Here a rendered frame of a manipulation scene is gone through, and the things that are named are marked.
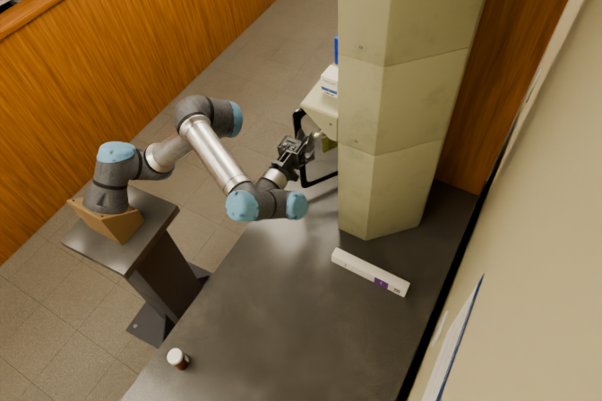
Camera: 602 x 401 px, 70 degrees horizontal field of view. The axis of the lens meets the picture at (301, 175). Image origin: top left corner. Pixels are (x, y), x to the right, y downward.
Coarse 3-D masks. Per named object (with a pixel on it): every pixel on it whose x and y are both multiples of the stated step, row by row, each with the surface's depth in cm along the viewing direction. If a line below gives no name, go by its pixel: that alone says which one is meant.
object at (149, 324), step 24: (168, 240) 182; (144, 264) 172; (168, 264) 188; (192, 264) 255; (144, 288) 191; (168, 288) 195; (192, 288) 215; (144, 312) 240; (168, 312) 212; (144, 336) 232
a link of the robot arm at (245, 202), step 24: (192, 96) 127; (192, 120) 119; (192, 144) 118; (216, 144) 115; (216, 168) 111; (240, 168) 112; (240, 192) 103; (264, 192) 109; (240, 216) 102; (264, 216) 108
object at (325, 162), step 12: (312, 120) 137; (324, 144) 149; (336, 144) 152; (324, 156) 154; (336, 156) 157; (312, 168) 156; (324, 168) 160; (336, 168) 163; (300, 180) 159; (312, 180) 162
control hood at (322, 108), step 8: (336, 64) 125; (320, 80) 122; (320, 88) 120; (312, 96) 118; (320, 96) 118; (328, 96) 117; (304, 104) 116; (312, 104) 116; (320, 104) 116; (328, 104) 116; (336, 104) 115; (312, 112) 116; (320, 112) 114; (328, 112) 114; (336, 112) 113; (320, 120) 117; (328, 120) 115; (336, 120) 113; (328, 128) 118; (336, 128) 116; (328, 136) 120; (336, 136) 118
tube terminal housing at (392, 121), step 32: (352, 64) 96; (416, 64) 94; (448, 64) 97; (352, 96) 104; (384, 96) 99; (416, 96) 102; (448, 96) 105; (352, 128) 112; (384, 128) 108; (416, 128) 112; (352, 160) 123; (384, 160) 119; (416, 160) 123; (352, 192) 135; (384, 192) 132; (416, 192) 137; (352, 224) 150; (384, 224) 148; (416, 224) 154
